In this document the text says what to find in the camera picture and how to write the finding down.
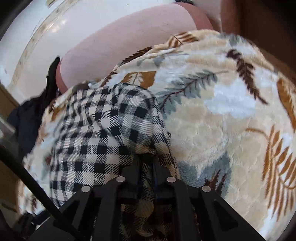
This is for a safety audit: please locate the black white checkered coat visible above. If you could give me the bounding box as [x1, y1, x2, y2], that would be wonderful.
[49, 83, 179, 240]

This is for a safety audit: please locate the leaf patterned plush blanket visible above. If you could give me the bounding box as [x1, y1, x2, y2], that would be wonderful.
[23, 30, 295, 240]

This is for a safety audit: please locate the dark navy garment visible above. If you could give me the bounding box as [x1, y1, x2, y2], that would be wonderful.
[7, 96, 54, 161]

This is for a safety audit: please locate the black garment under pillow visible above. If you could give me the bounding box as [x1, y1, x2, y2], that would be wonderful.
[42, 56, 60, 105]

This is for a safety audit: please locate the wooden wardrobe with glass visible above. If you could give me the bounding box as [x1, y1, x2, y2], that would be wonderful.
[0, 84, 19, 143]

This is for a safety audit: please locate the black cable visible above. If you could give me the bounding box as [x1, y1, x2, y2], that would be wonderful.
[0, 146, 63, 219]

